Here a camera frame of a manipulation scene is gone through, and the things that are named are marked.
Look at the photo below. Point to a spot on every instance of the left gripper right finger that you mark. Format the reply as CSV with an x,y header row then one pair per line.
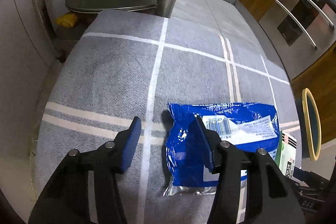
x,y
223,158

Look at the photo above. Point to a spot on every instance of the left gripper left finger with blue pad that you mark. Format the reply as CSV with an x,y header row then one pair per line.
x,y
114,157

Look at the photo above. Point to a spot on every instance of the blue wet wipes pack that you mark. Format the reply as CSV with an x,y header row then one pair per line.
x,y
248,125

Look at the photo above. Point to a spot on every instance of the white green carton box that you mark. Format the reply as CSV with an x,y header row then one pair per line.
x,y
286,154

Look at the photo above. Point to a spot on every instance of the blue bin with yellow rim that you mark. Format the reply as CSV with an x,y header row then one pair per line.
x,y
310,125

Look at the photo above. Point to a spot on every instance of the small yellow object under rack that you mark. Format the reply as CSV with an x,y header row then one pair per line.
x,y
67,20

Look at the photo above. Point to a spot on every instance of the stainless steel drawer appliance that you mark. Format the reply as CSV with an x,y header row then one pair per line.
x,y
302,19

